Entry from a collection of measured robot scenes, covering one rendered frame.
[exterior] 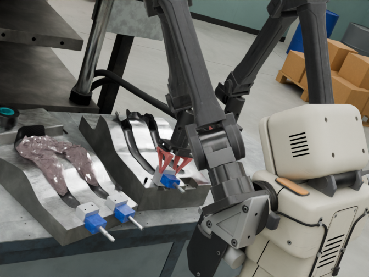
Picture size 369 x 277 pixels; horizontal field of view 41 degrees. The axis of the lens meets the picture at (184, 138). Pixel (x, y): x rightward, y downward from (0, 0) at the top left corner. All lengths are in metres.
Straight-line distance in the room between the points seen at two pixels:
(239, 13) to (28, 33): 7.32
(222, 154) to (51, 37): 1.21
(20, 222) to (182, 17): 0.69
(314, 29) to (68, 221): 0.80
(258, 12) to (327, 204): 8.35
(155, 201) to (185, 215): 0.12
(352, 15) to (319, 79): 9.13
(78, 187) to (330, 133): 0.74
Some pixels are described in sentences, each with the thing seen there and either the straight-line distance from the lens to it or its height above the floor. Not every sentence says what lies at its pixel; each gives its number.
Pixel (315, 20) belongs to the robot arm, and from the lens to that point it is 1.34.
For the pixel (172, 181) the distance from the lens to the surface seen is 1.47.
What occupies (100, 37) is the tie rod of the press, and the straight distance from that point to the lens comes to 2.04.
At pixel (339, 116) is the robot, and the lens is 1.08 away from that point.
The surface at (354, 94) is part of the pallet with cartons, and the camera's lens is 6.12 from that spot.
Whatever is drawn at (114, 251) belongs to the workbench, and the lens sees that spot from 1.58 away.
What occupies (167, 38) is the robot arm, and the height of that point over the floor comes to 1.35.
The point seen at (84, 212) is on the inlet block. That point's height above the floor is 0.88.
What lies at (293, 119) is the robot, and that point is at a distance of 1.02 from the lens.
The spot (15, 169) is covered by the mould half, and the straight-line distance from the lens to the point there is 1.42.
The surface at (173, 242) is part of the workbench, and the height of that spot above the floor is 0.67.
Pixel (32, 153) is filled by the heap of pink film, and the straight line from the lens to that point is 1.48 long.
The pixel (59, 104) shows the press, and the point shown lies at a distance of 2.08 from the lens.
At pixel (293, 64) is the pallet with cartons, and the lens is 6.70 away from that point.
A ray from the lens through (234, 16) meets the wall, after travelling 9.10.
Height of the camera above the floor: 1.65
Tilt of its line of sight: 24 degrees down
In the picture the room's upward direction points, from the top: 21 degrees clockwise
